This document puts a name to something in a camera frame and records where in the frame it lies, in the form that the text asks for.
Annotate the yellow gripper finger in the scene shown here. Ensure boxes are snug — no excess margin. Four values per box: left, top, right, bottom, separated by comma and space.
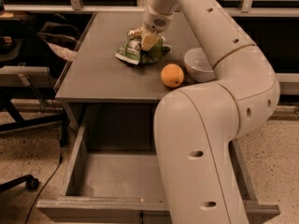
141, 28, 159, 51

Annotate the green jalapeno chip bag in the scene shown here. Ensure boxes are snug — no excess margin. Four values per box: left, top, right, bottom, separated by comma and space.
115, 37, 171, 65

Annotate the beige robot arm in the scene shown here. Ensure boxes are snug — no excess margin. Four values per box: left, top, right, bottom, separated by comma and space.
143, 0, 280, 224

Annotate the grey cabinet with top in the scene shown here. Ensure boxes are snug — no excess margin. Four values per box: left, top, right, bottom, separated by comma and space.
56, 7, 199, 129

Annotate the dark bag with cloth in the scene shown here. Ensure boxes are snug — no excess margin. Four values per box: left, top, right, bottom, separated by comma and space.
38, 14, 81, 62

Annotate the grey open top drawer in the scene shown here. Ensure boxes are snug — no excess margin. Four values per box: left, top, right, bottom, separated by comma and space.
36, 104, 280, 224

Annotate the orange fruit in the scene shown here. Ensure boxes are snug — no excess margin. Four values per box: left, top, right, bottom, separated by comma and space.
161, 63, 184, 88

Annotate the white bowl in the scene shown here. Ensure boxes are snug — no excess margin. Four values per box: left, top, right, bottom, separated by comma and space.
184, 48, 216, 83

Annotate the black office chair base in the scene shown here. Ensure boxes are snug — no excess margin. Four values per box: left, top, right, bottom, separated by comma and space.
0, 175, 39, 193

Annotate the side desk with frame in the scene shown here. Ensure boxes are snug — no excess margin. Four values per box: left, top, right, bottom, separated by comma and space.
0, 10, 70, 147

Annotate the black floor cable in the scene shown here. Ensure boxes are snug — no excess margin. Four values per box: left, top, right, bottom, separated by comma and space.
23, 121, 64, 224

